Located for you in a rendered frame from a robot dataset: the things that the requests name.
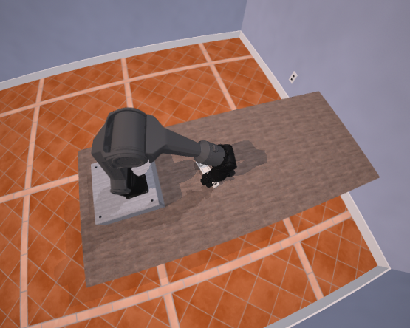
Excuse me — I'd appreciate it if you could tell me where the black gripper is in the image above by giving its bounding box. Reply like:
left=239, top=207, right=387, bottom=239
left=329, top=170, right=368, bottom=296
left=200, top=168, right=235, bottom=188

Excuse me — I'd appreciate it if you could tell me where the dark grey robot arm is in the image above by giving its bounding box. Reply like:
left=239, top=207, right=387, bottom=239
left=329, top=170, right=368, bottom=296
left=91, top=107, right=236, bottom=199

